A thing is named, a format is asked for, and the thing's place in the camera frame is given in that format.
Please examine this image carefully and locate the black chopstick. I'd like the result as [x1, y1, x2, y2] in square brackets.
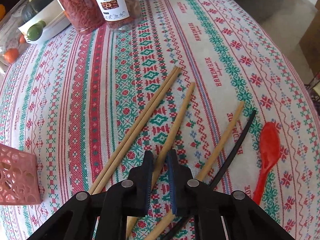
[162, 110, 257, 240]

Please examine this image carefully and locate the wooden chopstick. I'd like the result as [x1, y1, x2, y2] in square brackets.
[88, 65, 179, 195]
[144, 101, 245, 240]
[125, 81, 196, 240]
[92, 67, 183, 196]

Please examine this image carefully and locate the red plastic spoon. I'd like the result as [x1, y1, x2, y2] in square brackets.
[253, 122, 281, 205]

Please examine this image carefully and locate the pink plastic utensil basket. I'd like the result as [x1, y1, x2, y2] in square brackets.
[0, 144, 41, 205]

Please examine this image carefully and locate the patterned handmade tablecloth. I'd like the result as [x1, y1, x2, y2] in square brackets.
[1, 0, 319, 239]

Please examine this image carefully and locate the green lime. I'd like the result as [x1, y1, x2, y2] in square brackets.
[27, 21, 46, 41]

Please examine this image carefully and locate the white ceramic bowl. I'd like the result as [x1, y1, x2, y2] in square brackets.
[18, 0, 71, 44]

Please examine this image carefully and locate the clear glass jar with tomatoes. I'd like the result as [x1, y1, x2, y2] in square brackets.
[1, 4, 29, 68]

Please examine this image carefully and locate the hawthorn slices plastic jar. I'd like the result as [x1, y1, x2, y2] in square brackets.
[96, 0, 142, 30]

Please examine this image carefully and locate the goji berry plastic jar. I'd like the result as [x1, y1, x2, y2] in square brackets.
[57, 0, 105, 34]

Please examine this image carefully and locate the dark green squash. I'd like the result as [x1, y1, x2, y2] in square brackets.
[22, 0, 53, 23]

